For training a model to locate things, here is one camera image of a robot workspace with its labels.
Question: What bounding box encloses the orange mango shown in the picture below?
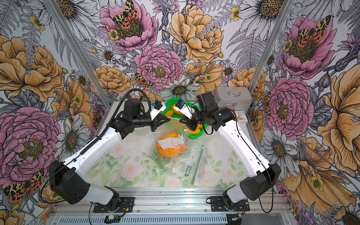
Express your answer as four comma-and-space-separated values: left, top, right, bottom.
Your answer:
156, 133, 185, 150
158, 145, 188, 158

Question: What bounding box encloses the clear zip-top bag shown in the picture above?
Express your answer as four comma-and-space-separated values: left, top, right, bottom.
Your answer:
155, 123, 203, 158

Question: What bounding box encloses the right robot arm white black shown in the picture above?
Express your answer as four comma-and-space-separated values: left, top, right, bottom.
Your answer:
174, 92, 281, 209

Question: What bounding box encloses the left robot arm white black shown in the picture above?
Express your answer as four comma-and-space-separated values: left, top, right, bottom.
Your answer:
49, 98, 170, 212

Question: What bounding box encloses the yellow wrinkled mango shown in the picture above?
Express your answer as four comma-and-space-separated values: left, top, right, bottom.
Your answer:
165, 110, 174, 117

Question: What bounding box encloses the pile of clear zip bags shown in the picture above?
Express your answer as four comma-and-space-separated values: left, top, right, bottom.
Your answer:
146, 139, 222, 188

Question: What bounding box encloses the green plastic basket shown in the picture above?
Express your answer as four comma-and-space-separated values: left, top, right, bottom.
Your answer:
161, 97, 204, 139

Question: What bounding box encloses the red white snack box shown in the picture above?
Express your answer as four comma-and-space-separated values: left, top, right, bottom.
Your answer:
235, 111, 248, 125

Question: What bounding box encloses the silver metal case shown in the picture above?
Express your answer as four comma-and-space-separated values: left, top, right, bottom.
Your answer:
214, 87, 253, 112

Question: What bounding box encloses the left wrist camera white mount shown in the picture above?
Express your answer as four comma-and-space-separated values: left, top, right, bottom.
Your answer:
150, 100, 166, 121

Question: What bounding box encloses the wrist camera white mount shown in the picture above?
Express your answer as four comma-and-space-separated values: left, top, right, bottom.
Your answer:
172, 99, 195, 119
150, 100, 166, 121

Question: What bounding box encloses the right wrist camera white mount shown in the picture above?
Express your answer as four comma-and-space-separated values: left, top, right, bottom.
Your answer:
172, 99, 195, 119

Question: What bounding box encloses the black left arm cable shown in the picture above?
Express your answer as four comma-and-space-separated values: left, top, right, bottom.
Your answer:
80, 88, 152, 155

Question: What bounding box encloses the aluminium front rail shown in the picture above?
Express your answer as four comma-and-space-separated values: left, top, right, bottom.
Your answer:
47, 187, 293, 217

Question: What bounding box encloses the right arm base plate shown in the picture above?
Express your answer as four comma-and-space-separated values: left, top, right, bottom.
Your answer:
205, 196, 250, 213

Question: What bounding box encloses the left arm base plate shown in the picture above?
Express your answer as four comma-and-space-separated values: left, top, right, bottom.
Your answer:
93, 197, 135, 213

